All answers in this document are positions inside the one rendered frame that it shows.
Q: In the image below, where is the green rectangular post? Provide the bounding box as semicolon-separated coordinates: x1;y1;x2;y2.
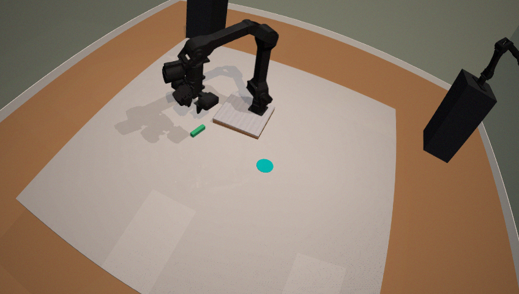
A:
190;124;205;138

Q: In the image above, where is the cyan flat circle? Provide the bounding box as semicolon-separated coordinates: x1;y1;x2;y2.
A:
256;159;274;173

